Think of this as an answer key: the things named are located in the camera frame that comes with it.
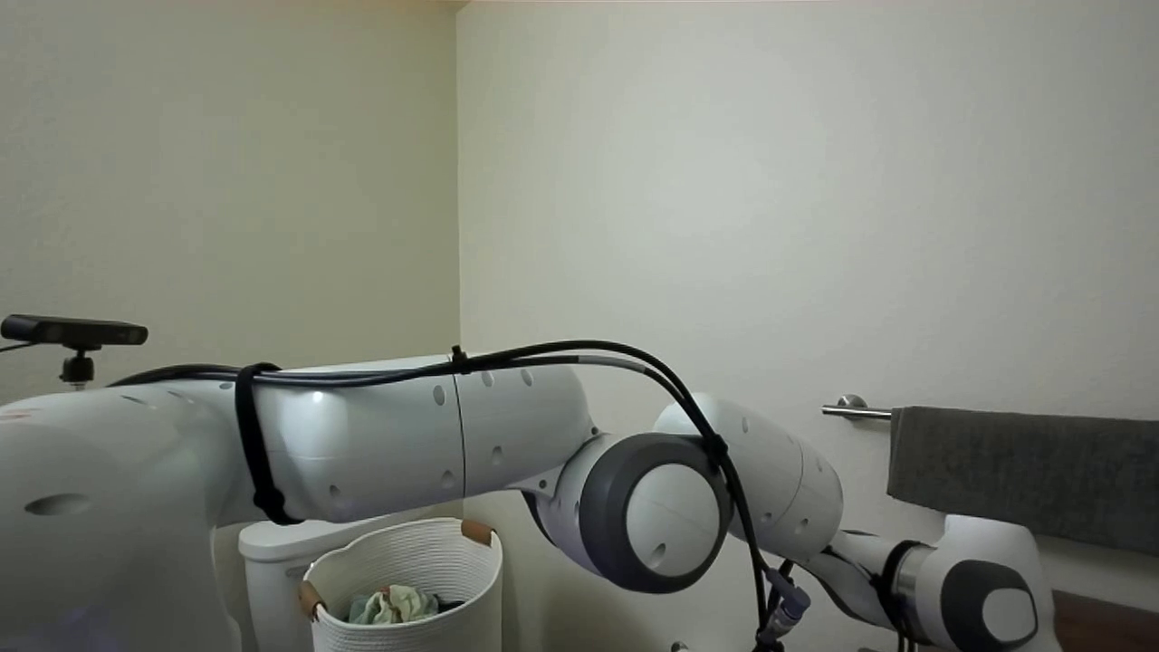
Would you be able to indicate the white green patterned towel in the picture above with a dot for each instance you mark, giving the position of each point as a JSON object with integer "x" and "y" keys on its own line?
{"x": 400, "y": 604}

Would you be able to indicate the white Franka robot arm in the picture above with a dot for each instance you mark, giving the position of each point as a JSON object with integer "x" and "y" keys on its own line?
{"x": 364, "y": 441}

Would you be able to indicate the chrome towel bar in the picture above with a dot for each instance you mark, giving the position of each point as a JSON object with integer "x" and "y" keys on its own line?
{"x": 859, "y": 412}

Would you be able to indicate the grey hanging towel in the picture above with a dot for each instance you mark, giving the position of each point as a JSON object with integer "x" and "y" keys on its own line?
{"x": 1038, "y": 476}

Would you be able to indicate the black camera on stand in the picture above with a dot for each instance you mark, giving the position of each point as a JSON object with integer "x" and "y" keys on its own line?
{"x": 75, "y": 329}

